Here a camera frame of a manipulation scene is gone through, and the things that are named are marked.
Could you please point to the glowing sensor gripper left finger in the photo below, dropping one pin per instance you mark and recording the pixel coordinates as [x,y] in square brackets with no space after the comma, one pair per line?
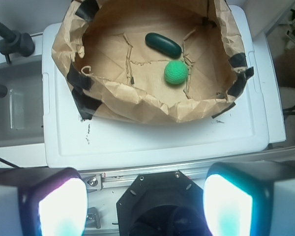
[42,201]

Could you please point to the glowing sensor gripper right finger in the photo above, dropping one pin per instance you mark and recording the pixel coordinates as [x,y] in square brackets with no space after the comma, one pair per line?
[250,198]

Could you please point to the dark green plastic pickle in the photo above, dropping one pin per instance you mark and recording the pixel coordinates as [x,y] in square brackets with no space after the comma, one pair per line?
[163,45]

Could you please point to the white plastic bin lid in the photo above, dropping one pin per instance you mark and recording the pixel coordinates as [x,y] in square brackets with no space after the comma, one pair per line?
[250,126]

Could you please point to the white sink basin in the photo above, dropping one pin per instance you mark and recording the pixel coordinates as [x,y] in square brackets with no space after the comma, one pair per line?
[21,110]

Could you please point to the green dimpled ball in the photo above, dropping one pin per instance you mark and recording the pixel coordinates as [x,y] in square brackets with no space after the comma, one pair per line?
[175,72]

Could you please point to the black faucet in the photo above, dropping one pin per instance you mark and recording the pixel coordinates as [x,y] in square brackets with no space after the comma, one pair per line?
[15,42]

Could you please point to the brown paper bag tray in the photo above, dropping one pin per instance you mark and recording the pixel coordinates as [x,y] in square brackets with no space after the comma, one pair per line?
[112,72]

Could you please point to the black octagonal mount plate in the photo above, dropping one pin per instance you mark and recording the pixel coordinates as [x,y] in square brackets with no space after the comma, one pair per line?
[162,204]

